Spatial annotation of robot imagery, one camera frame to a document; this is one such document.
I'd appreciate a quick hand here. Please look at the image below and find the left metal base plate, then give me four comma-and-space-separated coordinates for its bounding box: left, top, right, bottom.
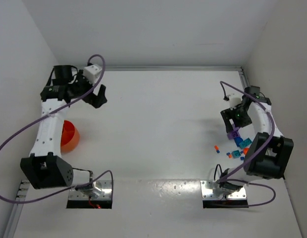
68, 180, 112, 201

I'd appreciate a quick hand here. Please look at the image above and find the small teal lego brick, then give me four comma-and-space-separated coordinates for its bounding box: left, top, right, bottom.
231, 150, 241, 158

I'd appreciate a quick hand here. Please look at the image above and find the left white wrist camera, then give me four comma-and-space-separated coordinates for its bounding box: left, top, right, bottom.
83, 64, 102, 84

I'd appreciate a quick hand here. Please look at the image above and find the small orange blue lego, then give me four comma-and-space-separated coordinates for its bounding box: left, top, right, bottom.
214, 146, 220, 153

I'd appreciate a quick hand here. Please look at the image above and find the blue round lego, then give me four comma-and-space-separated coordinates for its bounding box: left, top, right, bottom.
234, 137, 243, 146

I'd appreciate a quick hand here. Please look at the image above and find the black base cable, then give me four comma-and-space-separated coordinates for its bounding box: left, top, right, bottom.
214, 164, 223, 185

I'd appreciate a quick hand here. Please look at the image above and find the metal base plate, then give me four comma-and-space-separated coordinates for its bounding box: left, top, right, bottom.
68, 180, 112, 201
200, 180, 247, 201

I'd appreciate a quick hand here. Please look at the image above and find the orange divided container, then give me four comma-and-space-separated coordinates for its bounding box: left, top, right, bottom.
60, 120, 80, 153

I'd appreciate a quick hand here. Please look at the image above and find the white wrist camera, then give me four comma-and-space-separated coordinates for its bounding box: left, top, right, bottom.
83, 64, 102, 84
223, 93, 242, 110

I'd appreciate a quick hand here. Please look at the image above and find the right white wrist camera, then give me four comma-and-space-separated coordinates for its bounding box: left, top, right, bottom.
223, 93, 242, 110

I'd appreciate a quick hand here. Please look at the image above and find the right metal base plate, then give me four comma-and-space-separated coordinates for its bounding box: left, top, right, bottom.
200, 180, 247, 201

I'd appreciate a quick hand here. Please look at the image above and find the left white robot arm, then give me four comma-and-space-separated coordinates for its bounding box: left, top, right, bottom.
20, 63, 107, 189

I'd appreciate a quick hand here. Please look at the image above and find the purple lego brick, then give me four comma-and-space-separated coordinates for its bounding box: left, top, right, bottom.
227, 127, 240, 140

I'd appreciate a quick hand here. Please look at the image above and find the orange cone lego piece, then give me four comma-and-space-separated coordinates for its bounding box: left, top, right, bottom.
243, 148, 249, 155

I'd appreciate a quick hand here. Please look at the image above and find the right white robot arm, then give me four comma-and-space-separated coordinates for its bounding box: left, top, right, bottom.
216, 86, 294, 193

